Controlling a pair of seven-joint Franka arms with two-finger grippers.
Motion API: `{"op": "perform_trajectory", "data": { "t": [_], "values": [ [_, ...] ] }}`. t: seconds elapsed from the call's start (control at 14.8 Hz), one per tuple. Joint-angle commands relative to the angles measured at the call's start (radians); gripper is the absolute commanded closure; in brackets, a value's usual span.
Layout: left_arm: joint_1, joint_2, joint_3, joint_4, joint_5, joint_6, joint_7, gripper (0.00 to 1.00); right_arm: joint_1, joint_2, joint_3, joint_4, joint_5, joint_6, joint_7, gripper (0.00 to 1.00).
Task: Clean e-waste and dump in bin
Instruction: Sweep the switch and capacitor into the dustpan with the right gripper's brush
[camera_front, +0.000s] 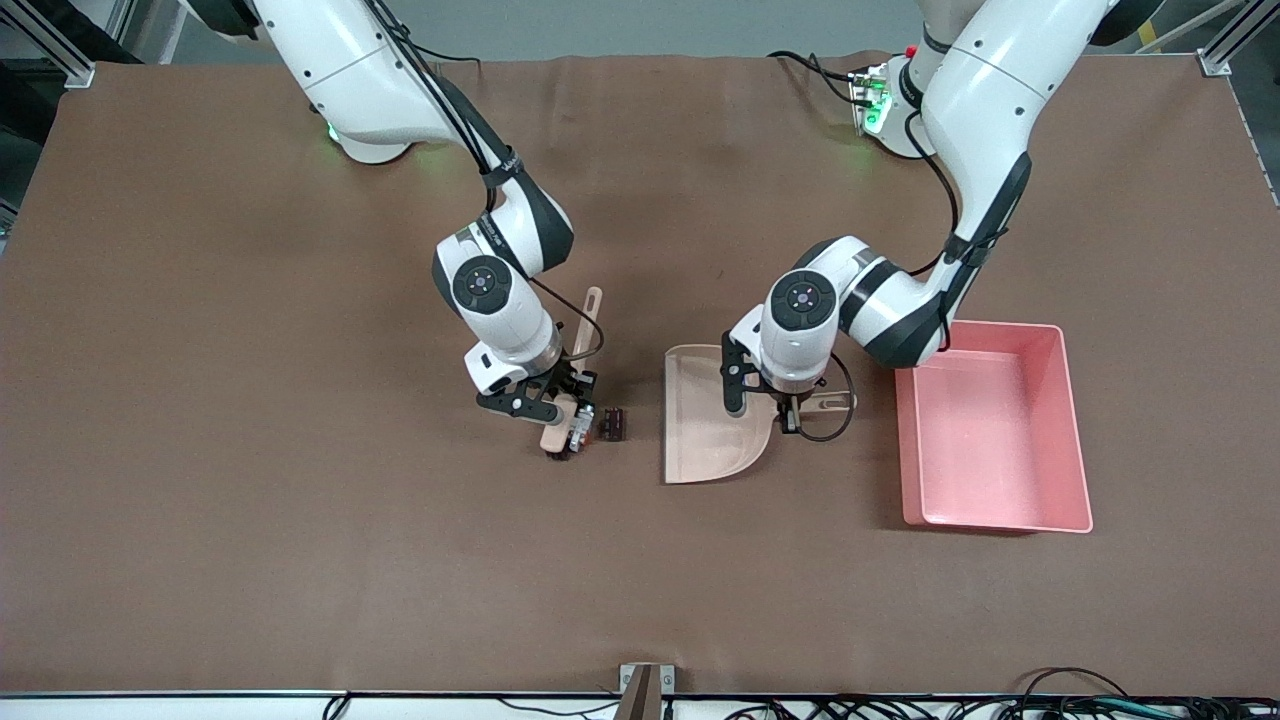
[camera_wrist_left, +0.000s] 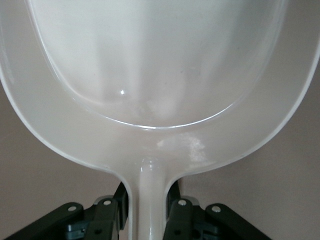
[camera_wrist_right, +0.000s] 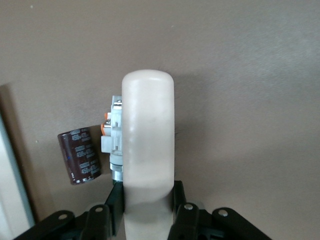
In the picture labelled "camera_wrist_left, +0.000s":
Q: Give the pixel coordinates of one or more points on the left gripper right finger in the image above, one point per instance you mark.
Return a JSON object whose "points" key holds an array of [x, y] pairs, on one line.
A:
{"points": [[185, 220]]}

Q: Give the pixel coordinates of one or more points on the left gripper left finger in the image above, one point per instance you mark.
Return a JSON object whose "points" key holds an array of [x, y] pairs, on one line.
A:
{"points": [[105, 220]]}

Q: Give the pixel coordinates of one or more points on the beige plastic dustpan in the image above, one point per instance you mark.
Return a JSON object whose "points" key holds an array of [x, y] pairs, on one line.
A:
{"points": [[160, 75]]}

